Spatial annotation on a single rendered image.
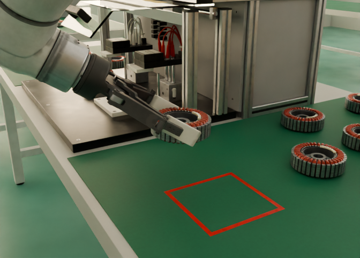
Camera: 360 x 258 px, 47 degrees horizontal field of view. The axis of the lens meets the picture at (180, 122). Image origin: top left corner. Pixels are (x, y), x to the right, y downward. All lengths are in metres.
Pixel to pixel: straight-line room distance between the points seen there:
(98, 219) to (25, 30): 0.33
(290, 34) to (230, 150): 0.42
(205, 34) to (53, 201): 1.36
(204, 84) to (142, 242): 0.72
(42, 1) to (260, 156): 0.58
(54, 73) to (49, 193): 1.72
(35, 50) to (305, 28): 0.83
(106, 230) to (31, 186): 1.77
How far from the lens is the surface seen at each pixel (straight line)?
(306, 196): 0.82
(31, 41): 0.65
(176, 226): 0.70
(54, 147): 1.03
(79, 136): 1.02
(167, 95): 1.23
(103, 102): 1.22
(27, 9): 0.61
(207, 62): 1.26
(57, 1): 0.60
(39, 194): 2.37
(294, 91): 1.30
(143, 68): 1.18
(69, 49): 0.67
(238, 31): 1.13
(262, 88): 1.20
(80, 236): 1.99
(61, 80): 0.68
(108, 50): 1.43
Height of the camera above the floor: 1.16
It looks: 21 degrees down
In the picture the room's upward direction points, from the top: straight up
